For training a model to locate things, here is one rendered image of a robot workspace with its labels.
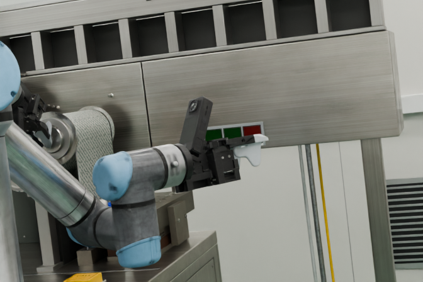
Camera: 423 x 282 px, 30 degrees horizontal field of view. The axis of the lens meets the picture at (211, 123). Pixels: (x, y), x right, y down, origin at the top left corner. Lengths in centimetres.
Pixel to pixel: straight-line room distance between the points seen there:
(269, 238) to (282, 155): 51
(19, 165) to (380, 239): 141
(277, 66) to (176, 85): 31
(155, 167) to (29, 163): 21
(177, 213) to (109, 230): 89
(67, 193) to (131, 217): 13
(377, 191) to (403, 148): 217
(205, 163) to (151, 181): 14
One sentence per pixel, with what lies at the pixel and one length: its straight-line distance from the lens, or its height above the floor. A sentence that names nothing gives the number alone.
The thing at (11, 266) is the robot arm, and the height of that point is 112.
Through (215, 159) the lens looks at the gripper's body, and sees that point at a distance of 141.
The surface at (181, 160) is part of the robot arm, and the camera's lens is 136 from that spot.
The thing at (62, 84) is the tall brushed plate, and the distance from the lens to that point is 254.
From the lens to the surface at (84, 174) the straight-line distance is 221.
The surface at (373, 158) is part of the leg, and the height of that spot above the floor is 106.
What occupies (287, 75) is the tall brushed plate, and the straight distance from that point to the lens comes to 230.
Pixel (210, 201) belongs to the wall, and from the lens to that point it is 487.
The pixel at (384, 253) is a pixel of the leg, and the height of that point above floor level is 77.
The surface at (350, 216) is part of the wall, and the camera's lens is 471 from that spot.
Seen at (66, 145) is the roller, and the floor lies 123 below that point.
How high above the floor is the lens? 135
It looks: 3 degrees down
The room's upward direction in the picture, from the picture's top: 7 degrees counter-clockwise
